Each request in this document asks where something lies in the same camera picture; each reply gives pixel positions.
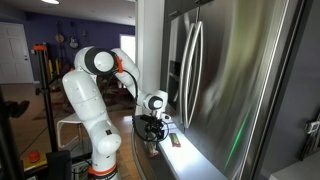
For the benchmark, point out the brown snack packet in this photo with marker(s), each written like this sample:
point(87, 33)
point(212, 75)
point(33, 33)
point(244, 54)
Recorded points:
point(151, 149)

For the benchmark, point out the open freezer drawer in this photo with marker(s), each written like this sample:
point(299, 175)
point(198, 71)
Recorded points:
point(166, 156)

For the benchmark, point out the black tripod stand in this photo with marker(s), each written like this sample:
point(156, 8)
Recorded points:
point(45, 91)

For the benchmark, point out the white door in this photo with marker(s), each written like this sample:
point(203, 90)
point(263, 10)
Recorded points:
point(15, 65)

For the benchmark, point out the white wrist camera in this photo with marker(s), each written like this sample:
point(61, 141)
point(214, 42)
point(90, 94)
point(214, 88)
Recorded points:
point(165, 116)

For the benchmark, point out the ceiling light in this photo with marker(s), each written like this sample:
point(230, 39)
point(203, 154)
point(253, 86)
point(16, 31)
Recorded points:
point(55, 2)

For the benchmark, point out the hanging guitar on wall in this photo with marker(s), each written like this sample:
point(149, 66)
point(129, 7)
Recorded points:
point(73, 39)

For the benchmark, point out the stainless steel refrigerator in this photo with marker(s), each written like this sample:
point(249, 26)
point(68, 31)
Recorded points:
point(224, 60)

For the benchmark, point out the red green snack packet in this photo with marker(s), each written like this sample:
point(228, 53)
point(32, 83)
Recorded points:
point(174, 140)

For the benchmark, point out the white stool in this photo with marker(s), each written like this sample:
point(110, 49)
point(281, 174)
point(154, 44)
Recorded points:
point(69, 132)

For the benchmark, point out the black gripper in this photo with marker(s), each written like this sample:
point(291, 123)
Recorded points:
point(153, 127)

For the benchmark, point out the red emergency stop button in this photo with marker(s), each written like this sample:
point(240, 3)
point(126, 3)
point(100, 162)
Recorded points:
point(33, 156)

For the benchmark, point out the hanging banjo on wall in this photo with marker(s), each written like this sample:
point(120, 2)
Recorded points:
point(59, 36)

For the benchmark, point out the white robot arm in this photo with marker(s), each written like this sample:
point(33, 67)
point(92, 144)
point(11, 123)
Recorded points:
point(82, 91)

